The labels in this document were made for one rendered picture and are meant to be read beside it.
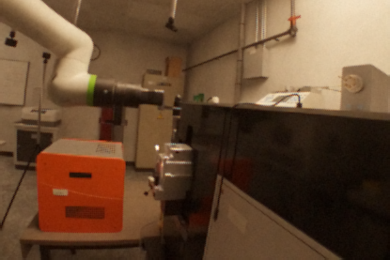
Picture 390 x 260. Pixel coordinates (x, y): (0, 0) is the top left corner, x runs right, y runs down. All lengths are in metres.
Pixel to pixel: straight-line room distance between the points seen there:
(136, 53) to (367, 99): 3.91
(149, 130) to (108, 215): 2.78
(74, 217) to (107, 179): 0.27
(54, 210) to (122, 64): 3.34
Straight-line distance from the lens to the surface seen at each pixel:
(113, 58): 4.06
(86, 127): 4.07
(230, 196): 0.42
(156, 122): 3.70
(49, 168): 1.02
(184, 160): 0.60
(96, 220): 1.11
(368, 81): 0.53
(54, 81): 0.55
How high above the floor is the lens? 1.43
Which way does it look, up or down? level
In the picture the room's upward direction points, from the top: 6 degrees clockwise
